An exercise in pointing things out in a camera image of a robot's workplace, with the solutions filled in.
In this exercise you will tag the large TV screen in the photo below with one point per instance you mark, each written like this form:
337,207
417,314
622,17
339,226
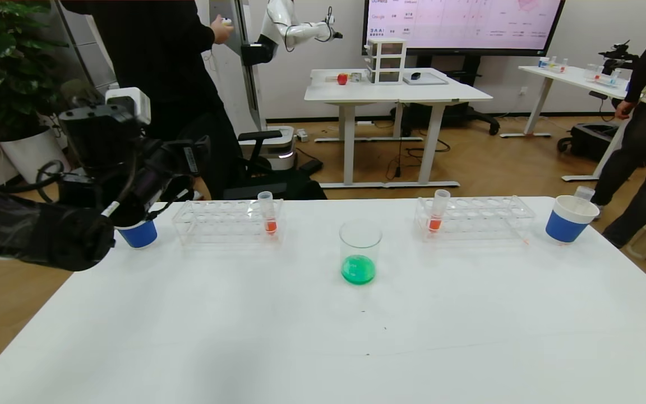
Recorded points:
463,25

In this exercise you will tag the red pigment test tube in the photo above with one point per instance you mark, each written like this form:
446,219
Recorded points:
434,224
270,225

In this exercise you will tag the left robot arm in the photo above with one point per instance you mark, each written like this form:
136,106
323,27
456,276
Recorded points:
20,230

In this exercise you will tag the green potted plant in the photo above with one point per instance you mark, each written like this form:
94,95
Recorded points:
3,62

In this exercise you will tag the black power adapter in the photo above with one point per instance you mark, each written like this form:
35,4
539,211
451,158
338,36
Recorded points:
310,166

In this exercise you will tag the red apple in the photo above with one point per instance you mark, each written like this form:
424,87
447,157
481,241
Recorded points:
342,79

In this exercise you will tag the clear glass beaker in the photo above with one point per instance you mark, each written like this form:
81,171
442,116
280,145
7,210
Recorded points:
359,272

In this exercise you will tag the clear acrylic tube rack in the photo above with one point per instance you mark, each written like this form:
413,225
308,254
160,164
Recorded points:
227,229
480,221

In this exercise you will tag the person in black clothes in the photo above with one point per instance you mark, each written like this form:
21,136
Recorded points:
160,62

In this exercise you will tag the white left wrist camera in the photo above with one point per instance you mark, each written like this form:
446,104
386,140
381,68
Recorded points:
129,104

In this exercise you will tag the white plant pot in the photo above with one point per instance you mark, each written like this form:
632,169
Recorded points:
26,157

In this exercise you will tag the white standing desk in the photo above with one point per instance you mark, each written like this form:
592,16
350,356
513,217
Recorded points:
396,94
570,76

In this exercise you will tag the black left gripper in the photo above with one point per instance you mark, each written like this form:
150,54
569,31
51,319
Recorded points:
192,159

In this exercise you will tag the white clear drawer unit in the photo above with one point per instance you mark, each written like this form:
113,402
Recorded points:
387,60

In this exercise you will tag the black wheeled robot base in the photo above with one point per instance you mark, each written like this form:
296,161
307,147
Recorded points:
586,143

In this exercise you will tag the black TV stand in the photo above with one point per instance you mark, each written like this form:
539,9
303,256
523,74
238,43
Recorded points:
457,115

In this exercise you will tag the yellow pigment test tube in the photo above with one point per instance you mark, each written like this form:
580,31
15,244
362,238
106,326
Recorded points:
584,193

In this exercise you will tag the blue white paper cup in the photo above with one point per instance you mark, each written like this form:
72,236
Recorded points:
567,227
139,235

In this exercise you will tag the black office chair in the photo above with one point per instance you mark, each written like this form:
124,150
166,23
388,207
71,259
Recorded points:
278,188

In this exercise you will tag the black camera rig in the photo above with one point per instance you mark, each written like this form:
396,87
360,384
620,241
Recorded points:
617,56

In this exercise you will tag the grey flat pad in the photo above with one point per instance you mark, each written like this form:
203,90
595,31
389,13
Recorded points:
427,81

